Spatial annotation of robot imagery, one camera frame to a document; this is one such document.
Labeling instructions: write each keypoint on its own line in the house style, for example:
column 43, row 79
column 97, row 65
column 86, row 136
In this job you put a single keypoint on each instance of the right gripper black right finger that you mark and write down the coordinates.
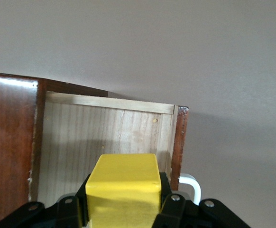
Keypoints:
column 178, row 211

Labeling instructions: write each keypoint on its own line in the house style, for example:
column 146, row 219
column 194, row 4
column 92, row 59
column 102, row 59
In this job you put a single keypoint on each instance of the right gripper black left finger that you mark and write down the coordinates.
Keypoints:
column 67, row 209

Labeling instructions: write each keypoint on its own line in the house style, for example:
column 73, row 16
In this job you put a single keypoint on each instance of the yellow wooden block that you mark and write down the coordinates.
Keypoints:
column 123, row 180

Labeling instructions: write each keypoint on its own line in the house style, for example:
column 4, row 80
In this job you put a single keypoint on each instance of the brown table cover mat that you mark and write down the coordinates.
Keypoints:
column 152, row 47

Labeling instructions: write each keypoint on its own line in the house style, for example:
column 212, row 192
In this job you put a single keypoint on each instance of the dark brown wooden cabinet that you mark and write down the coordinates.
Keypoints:
column 10, row 130

